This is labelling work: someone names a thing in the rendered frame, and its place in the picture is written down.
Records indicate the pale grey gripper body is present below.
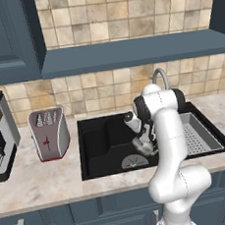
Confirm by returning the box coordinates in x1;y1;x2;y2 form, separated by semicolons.
131;135;160;159

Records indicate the grey sink drain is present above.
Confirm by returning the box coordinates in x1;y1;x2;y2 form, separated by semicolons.
120;152;151;171

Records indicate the black kitchen sink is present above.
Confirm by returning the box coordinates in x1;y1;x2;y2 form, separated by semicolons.
73;96;225;182

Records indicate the grey perforated sink basket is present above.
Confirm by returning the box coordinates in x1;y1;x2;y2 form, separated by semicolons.
178;108;225;159

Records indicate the blue panel under sink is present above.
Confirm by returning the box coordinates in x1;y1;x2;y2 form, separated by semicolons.
68;186;164;225

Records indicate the grey curved tap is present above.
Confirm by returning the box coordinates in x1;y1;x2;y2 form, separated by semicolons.
150;66;171;93

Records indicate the silver toaster with red trim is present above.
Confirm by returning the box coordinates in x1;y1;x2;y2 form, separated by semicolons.
26;105;75;165

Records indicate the blue drawer front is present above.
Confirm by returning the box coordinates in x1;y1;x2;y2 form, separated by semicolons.
0;203;75;225

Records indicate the silver and black coffee machine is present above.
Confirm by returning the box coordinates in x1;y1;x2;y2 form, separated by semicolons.
0;88;28;184

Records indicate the silver cabinet door handle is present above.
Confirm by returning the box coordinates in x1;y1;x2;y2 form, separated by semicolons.
152;209;162;225

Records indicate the blue wall shelf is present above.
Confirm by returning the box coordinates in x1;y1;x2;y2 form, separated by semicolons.
38;27;225;81

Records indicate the blue wall cabinet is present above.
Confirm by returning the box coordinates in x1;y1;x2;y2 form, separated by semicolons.
205;0;225;39

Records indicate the blue wall cabinet door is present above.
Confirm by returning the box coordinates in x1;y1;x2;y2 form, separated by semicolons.
0;0;51;86

